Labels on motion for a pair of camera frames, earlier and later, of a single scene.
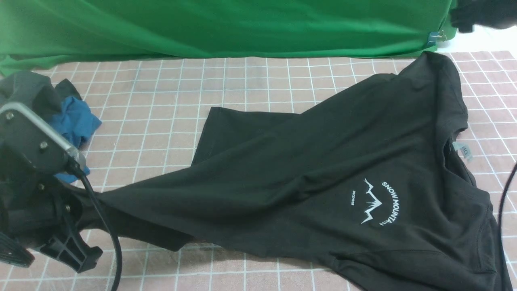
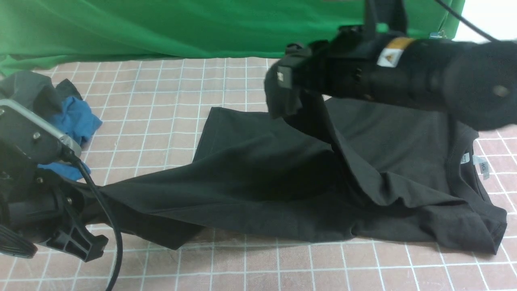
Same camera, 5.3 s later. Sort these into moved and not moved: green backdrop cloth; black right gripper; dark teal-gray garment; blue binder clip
Moved: black right gripper
Not moved: blue binder clip; green backdrop cloth; dark teal-gray garment
